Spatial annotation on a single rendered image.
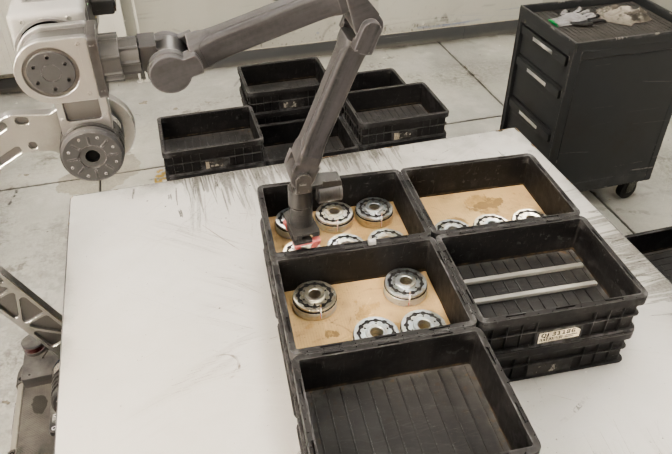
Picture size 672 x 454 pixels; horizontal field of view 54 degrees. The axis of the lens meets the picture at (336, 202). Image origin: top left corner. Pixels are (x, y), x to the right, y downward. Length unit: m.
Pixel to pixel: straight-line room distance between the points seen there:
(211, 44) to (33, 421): 1.40
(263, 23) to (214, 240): 0.89
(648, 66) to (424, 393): 2.07
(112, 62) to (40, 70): 0.12
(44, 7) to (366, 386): 0.96
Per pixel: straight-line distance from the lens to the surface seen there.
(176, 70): 1.26
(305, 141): 1.43
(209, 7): 4.52
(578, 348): 1.65
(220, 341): 1.70
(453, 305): 1.52
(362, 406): 1.40
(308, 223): 1.58
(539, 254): 1.79
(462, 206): 1.90
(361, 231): 1.78
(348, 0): 1.27
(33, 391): 2.36
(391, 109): 3.07
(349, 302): 1.58
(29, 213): 3.53
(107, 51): 1.26
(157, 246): 2.00
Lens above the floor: 1.96
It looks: 37 degrees down
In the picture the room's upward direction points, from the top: straight up
